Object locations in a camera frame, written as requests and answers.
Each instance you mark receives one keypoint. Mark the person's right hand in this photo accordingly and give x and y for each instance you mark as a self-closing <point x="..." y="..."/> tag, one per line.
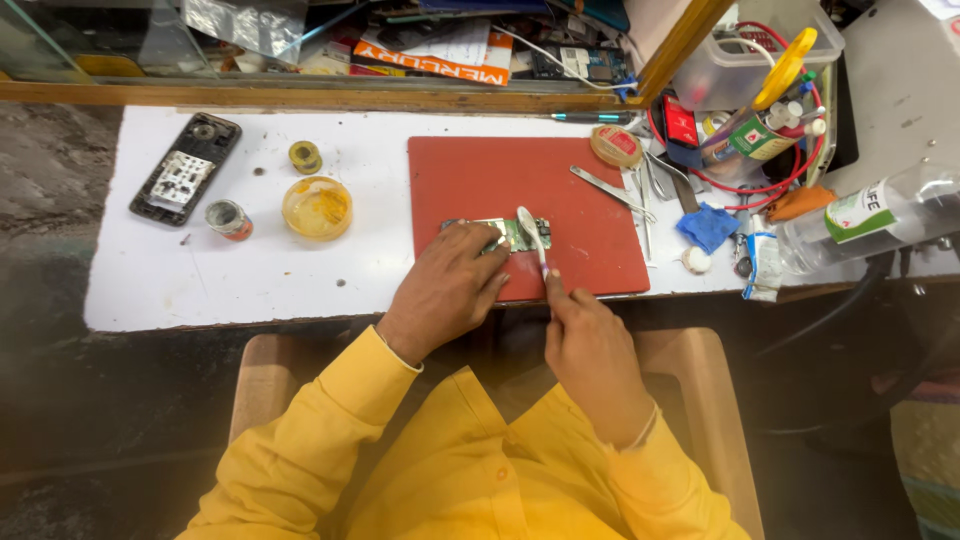
<point x="592" y="352"/>

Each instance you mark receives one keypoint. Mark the person's left hand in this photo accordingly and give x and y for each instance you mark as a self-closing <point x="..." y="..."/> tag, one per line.
<point x="442" y="289"/>

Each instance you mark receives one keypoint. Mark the person's right fingers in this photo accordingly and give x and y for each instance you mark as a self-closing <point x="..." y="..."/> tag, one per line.
<point x="559" y="300"/>

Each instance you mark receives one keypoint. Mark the person's left fingers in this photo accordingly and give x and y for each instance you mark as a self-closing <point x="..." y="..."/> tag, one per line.
<point x="491" y="259"/>

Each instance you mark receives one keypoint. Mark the green phone circuit board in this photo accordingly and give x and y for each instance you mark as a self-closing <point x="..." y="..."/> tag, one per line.
<point x="525" y="232"/>

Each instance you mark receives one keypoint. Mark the white toothbrush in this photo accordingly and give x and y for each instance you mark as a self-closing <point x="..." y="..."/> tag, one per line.
<point x="534" y="236"/>

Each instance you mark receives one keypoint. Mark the red work mat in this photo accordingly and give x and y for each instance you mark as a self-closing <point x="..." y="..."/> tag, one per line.
<point x="525" y="187"/>

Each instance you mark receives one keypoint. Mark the thin steel tweezers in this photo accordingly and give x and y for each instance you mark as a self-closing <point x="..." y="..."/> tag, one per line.
<point x="646" y="217"/>

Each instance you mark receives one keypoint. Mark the blue cloth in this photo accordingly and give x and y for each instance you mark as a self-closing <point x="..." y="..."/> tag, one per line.
<point x="706" y="227"/>

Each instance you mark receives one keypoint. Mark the round tape roll red label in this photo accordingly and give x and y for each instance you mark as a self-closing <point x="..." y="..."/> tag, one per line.
<point x="616" y="145"/>

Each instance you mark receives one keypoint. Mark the round yellow flux container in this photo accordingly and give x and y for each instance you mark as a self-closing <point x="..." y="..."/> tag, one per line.
<point x="317" y="208"/>

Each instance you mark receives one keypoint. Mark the person's yellow shirt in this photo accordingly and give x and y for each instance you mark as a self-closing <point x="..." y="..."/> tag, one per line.
<point x="465" y="465"/>

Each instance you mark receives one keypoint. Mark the white squeezed tube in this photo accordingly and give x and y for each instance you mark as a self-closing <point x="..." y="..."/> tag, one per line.
<point x="763" y="259"/>

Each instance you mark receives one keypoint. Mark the red box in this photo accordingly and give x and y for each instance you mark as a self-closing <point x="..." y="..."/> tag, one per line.
<point x="680" y="122"/>

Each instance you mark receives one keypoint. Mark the clear bottle with green label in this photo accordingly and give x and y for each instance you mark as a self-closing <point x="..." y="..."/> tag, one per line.
<point x="757" y="139"/>

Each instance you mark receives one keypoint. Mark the orange cloth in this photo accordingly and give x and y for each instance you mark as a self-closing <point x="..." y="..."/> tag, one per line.
<point x="801" y="201"/>

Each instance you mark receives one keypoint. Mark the small grey orange-rimmed tin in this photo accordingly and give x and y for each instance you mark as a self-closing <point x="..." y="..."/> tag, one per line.
<point x="228" y="220"/>

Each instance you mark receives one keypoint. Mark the glass display case with clutter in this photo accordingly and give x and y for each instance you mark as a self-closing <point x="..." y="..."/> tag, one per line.
<point x="322" y="45"/>

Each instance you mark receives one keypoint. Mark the clear plastic tool container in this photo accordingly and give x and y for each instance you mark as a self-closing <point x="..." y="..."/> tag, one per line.
<point x="750" y="60"/>

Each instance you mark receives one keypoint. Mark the clear plastic bottle green label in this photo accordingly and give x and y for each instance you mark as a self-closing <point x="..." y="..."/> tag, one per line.
<point x="862" y="217"/>

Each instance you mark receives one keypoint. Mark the black phone housing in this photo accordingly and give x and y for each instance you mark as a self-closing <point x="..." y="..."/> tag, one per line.
<point x="185" y="169"/>

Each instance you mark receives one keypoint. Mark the yellow plastic opening tool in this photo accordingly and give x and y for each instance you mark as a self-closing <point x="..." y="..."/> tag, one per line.
<point x="784" y="69"/>

